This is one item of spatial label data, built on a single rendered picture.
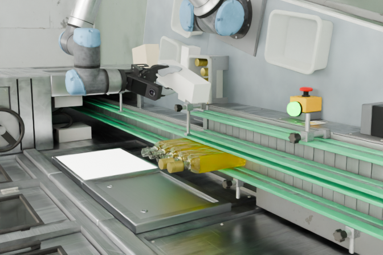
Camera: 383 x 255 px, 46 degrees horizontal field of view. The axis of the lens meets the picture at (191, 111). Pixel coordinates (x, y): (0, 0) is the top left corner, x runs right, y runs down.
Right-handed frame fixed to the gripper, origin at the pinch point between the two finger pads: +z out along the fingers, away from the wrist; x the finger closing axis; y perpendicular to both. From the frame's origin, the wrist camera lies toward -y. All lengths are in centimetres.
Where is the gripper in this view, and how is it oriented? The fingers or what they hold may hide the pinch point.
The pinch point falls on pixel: (178, 80)
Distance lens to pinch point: 147.8
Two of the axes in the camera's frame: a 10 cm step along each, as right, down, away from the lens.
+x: -1.4, 9.1, 3.8
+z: 8.5, -0.8, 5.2
